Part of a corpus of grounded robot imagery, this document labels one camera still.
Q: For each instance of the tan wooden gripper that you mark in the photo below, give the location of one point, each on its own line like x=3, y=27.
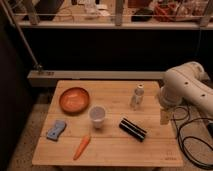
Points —
x=165, y=116

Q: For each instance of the orange pepper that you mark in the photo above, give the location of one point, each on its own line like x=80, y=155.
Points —
x=83, y=144

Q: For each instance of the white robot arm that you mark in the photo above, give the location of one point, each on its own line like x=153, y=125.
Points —
x=184, y=82

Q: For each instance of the orange ceramic plate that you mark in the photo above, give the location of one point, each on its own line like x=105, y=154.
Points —
x=74, y=100

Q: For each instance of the black cylindrical case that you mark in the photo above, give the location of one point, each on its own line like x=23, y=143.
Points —
x=132, y=129

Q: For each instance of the red object on shelf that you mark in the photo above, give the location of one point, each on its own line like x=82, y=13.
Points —
x=165, y=13

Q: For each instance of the black bag on shelf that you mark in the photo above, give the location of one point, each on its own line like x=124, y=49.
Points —
x=142, y=15

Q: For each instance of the blue sponge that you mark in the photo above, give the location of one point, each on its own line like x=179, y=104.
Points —
x=55, y=131

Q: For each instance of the grey metal pole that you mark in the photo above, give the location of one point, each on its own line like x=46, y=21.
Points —
x=38, y=67

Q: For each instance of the white rail beam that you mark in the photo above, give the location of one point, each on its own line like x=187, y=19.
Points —
x=49, y=78

